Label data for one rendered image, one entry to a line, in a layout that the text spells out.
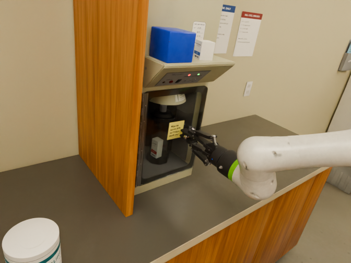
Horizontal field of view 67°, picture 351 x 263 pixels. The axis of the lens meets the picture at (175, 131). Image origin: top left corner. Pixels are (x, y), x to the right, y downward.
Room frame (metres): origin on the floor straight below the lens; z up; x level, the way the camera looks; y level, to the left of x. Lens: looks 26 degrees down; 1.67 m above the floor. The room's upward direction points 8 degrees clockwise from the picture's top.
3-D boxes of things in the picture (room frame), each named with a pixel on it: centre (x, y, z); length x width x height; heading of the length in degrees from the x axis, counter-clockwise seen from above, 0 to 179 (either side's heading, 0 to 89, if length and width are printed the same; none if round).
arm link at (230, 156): (0.79, -0.21, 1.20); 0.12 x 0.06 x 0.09; 131
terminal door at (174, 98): (0.95, 0.01, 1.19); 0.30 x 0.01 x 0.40; 131
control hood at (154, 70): (0.92, -0.02, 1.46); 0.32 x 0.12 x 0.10; 131
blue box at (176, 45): (0.86, 0.05, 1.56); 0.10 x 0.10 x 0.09; 41
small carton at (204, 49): (0.95, -0.06, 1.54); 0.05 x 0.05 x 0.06; 25
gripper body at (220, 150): (0.84, -0.16, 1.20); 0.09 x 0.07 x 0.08; 41
